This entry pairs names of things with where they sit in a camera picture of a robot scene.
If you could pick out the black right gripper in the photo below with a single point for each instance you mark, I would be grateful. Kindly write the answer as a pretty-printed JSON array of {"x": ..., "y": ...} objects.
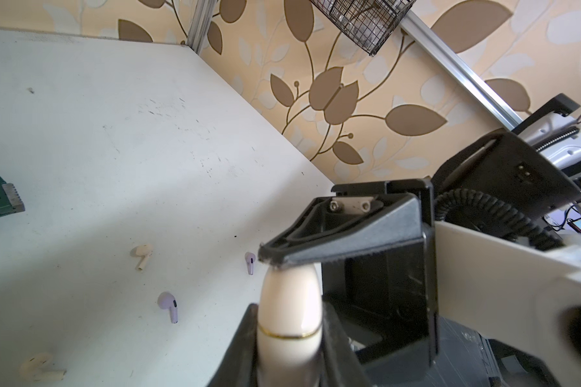
[{"x": 386, "y": 301}]

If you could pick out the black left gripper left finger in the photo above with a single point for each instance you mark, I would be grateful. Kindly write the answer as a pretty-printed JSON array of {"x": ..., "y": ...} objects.
[{"x": 238, "y": 367}]

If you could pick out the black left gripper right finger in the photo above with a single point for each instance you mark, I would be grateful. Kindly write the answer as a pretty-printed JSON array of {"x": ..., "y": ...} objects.
[{"x": 340, "y": 366}]

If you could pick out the cream earbud charging case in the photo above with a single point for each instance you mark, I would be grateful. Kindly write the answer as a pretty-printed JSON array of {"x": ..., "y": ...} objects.
[{"x": 290, "y": 321}]

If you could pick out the cream earbud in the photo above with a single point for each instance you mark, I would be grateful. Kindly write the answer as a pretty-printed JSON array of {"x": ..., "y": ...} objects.
[
  {"x": 34, "y": 369},
  {"x": 143, "y": 253}
]

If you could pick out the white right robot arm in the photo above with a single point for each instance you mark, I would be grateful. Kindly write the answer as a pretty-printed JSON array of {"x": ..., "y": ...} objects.
[{"x": 499, "y": 273}]

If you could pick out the black wire basket right wall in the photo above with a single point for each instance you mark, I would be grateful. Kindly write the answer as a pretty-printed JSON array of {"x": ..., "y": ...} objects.
[{"x": 367, "y": 23}]

